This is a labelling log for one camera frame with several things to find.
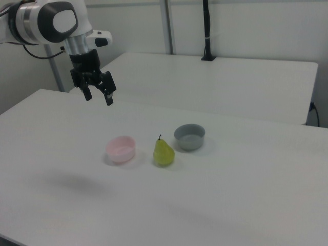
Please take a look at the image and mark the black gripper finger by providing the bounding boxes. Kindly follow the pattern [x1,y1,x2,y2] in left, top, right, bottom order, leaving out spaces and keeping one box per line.
[96,71,117,107]
[80,76,93,101]

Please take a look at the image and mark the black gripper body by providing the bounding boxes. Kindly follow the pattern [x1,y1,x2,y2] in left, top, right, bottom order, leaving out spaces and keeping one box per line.
[68,49,104,89]

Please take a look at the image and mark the green pear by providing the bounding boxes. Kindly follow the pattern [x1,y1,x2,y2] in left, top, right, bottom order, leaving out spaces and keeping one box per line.
[153,134,176,168]

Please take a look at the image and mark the pink plastic bowl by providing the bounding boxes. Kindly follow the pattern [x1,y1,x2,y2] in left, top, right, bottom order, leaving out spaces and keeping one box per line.
[105,135,137,165]

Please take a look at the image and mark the grey plastic bowl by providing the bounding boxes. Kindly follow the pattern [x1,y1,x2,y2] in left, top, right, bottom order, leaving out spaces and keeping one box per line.
[173,123,207,151]

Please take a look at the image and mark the white rectangular table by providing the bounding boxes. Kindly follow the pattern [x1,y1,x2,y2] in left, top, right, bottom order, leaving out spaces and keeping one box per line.
[68,52,319,126]

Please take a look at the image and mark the black pole with base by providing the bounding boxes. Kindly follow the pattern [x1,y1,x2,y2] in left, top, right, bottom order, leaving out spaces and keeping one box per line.
[200,0,217,62]

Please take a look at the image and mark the grey metal frame post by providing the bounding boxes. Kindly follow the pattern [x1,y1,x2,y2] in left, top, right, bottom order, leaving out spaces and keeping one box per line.
[44,44,65,93]
[159,0,178,55]

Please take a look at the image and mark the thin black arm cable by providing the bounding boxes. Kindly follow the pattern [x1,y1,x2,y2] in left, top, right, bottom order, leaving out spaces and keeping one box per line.
[23,44,66,60]

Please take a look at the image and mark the black wall cable with plug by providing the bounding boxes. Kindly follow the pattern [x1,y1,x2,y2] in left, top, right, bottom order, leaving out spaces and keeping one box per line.
[309,101,321,127]

